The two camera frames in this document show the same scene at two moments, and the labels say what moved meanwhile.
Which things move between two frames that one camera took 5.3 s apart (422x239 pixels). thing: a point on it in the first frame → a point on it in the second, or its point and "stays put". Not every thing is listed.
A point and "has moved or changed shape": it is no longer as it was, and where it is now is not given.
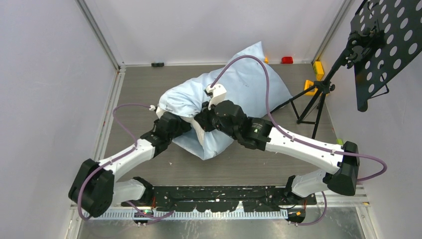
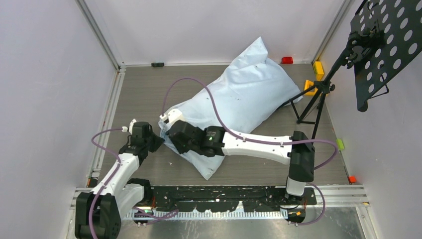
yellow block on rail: [318, 70] stays put
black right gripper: [202, 118] → [180, 149]
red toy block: [287, 59] stays put
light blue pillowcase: [251, 81] has moved or changed shape
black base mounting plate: [223, 198] stays put
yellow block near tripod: [307, 83] stays put
